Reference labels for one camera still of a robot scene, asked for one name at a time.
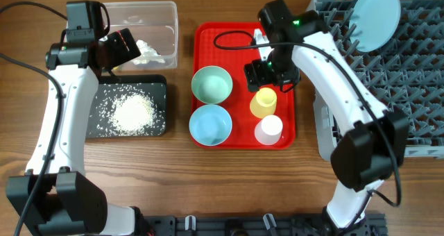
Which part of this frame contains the white napkin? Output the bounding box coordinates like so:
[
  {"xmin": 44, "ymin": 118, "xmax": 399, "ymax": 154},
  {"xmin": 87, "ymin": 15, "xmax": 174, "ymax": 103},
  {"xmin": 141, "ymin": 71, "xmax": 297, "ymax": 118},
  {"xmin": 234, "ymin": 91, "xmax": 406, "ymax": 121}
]
[{"xmin": 131, "ymin": 40, "xmax": 165, "ymax": 65}]

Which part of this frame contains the yellow plastic cup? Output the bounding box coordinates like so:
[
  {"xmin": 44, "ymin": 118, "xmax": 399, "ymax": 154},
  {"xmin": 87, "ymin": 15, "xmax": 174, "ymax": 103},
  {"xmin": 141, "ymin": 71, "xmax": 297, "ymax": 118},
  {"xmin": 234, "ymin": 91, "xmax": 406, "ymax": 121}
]
[{"xmin": 250, "ymin": 87, "xmax": 278, "ymax": 119}]

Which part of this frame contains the white plastic cup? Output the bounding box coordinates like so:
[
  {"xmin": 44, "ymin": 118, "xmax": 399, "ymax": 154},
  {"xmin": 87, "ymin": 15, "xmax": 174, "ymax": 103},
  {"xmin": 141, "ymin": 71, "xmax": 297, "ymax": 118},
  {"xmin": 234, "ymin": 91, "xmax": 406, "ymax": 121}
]
[{"xmin": 254, "ymin": 115, "xmax": 283, "ymax": 145}]

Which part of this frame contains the pile of white rice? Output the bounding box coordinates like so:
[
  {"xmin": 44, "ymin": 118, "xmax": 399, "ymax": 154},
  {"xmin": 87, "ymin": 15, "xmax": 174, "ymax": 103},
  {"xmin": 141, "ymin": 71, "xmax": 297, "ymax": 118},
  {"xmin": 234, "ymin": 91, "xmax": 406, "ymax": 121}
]
[{"xmin": 95, "ymin": 85, "xmax": 166, "ymax": 137}]

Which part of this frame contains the mint green bowl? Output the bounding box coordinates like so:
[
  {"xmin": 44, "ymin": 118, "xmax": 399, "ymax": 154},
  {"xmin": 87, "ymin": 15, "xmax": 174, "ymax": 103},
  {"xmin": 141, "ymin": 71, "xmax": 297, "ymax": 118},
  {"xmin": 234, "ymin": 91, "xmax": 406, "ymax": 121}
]
[{"xmin": 191, "ymin": 66, "xmax": 233, "ymax": 104}]

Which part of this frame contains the light blue bowl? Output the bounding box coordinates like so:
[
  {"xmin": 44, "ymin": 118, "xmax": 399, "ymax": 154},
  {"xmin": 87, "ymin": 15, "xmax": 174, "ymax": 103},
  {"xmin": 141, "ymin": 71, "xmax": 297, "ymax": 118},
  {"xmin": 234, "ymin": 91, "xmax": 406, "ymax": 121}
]
[{"xmin": 189, "ymin": 104, "xmax": 232, "ymax": 146}]

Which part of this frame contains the light blue plate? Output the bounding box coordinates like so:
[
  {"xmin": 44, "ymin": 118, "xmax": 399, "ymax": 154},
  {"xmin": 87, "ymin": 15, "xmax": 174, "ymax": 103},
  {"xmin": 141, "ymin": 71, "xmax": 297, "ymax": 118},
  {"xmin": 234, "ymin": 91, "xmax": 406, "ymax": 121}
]
[{"xmin": 349, "ymin": 0, "xmax": 401, "ymax": 52}]

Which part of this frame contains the red snack wrapper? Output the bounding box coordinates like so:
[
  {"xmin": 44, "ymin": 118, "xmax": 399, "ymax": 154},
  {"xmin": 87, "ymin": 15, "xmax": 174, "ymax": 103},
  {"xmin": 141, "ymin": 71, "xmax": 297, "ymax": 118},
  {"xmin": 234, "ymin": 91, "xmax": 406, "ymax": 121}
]
[{"xmin": 117, "ymin": 30, "xmax": 130, "ymax": 51}]

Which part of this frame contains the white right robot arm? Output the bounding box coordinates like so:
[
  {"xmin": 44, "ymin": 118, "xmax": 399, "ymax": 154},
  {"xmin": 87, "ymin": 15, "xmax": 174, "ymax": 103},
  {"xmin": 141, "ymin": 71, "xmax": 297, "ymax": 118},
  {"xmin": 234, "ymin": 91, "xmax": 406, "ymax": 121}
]
[{"xmin": 244, "ymin": 0, "xmax": 409, "ymax": 235}]

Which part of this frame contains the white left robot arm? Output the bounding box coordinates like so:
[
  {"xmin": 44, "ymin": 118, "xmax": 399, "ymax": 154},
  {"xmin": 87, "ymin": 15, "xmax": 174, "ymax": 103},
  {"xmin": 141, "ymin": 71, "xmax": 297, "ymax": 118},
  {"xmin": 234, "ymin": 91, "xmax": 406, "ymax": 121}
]
[{"xmin": 6, "ymin": 1, "xmax": 150, "ymax": 235}]

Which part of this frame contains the grey dishwasher rack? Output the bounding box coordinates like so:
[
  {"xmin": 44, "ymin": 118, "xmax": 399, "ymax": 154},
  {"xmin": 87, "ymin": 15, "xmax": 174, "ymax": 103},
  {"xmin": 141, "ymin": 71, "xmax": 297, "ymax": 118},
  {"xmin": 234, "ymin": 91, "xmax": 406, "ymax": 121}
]
[{"xmin": 308, "ymin": 0, "xmax": 443, "ymax": 158}]

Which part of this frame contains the clear plastic bin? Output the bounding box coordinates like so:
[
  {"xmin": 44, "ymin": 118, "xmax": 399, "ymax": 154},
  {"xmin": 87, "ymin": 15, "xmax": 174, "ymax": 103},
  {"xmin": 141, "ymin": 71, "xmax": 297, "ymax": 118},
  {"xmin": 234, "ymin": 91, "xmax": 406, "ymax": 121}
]
[{"xmin": 105, "ymin": 1, "xmax": 179, "ymax": 72}]

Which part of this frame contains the red serving tray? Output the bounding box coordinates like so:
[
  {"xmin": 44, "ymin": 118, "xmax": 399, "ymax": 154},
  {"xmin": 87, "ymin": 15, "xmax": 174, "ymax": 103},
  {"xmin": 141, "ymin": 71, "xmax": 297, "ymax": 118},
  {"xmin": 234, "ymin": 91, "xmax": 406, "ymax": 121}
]
[{"xmin": 189, "ymin": 22, "xmax": 296, "ymax": 150}]

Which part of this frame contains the black plastic tray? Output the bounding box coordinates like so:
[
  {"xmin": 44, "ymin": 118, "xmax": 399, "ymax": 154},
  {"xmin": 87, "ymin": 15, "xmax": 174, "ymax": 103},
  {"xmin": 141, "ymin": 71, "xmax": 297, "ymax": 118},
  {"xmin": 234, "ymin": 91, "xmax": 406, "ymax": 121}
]
[{"xmin": 85, "ymin": 74, "xmax": 168, "ymax": 139}]

